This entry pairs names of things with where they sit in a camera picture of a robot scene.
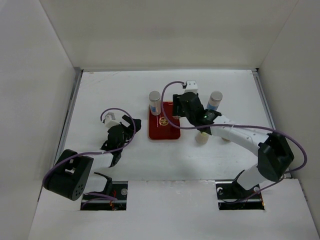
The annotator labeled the white pepper bottle blue label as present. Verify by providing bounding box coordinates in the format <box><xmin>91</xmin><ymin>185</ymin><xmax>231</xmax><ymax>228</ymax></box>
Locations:
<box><xmin>206</xmin><ymin>90</ymin><xmax>223</xmax><ymax>111</ymax></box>

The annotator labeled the cream bottle yellow cap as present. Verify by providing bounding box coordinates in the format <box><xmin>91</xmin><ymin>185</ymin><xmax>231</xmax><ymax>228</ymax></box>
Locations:
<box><xmin>195</xmin><ymin>132</ymin><xmax>210</xmax><ymax>145</ymax></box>

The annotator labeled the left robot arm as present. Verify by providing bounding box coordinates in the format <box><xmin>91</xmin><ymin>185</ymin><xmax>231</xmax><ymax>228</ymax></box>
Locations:
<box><xmin>42</xmin><ymin>112</ymin><xmax>142</xmax><ymax>201</ymax></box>

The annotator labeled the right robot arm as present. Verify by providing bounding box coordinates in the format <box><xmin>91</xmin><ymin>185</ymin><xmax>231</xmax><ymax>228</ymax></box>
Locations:
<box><xmin>172</xmin><ymin>92</ymin><xmax>294</xmax><ymax>198</ymax></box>

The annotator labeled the red tray with gold rim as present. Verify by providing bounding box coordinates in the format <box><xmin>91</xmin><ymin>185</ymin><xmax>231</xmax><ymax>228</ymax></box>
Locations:
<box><xmin>148</xmin><ymin>101</ymin><xmax>181</xmax><ymax>141</ymax></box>

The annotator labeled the white pepper bottle steel cap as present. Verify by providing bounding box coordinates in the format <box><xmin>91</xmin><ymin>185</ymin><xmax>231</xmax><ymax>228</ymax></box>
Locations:
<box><xmin>148</xmin><ymin>91</ymin><xmax>161</xmax><ymax>116</ymax></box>

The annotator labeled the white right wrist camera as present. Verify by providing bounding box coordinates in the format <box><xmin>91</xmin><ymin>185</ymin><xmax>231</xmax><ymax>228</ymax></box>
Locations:
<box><xmin>182</xmin><ymin>80</ymin><xmax>198</xmax><ymax>94</ymax></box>

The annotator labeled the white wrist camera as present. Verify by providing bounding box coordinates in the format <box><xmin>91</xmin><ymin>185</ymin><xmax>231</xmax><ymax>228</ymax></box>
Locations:
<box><xmin>102</xmin><ymin>112</ymin><xmax>120</xmax><ymax>129</ymax></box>
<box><xmin>182</xmin><ymin>80</ymin><xmax>198</xmax><ymax>94</ymax></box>

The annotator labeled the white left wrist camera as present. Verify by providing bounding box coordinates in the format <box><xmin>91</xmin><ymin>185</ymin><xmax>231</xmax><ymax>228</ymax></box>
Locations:
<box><xmin>102</xmin><ymin>112</ymin><xmax>120</xmax><ymax>129</ymax></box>

